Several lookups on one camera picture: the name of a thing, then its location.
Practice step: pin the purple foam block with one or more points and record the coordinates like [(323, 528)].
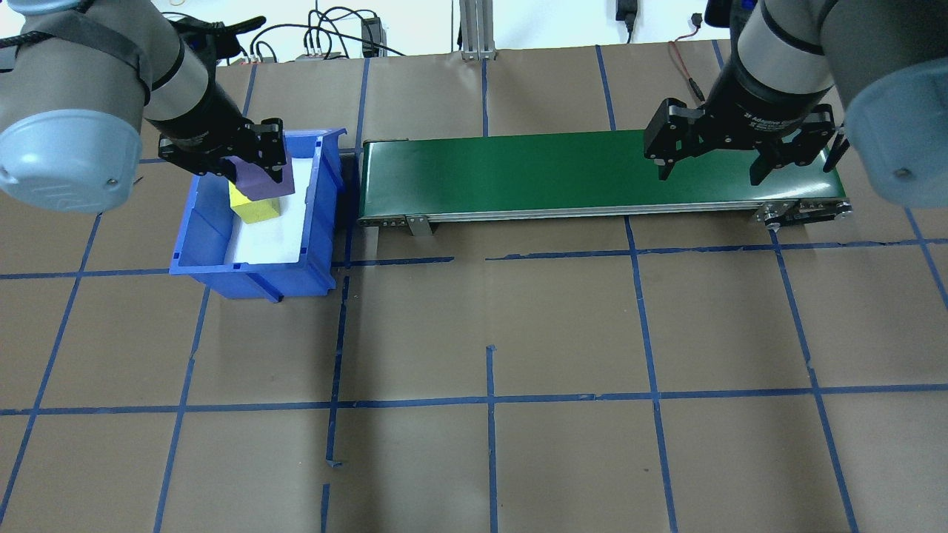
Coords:
[(259, 181)]

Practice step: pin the yellow foam block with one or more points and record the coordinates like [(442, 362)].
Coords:
[(255, 211)]

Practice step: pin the black power adapter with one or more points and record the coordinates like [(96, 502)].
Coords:
[(371, 35)]

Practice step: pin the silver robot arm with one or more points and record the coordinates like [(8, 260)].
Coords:
[(889, 111), (67, 89)]

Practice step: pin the grey connector box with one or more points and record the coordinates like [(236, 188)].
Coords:
[(320, 55)]

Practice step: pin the blue plastic bin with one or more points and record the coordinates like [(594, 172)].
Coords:
[(296, 274)]

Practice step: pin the aluminium frame post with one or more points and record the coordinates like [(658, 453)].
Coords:
[(478, 29)]

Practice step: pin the green conveyor belt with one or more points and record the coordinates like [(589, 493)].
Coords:
[(518, 170)]

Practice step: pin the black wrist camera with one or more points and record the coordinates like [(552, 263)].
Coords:
[(218, 44), (718, 11)]

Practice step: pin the white foam sheet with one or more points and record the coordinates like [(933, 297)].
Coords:
[(274, 240)]

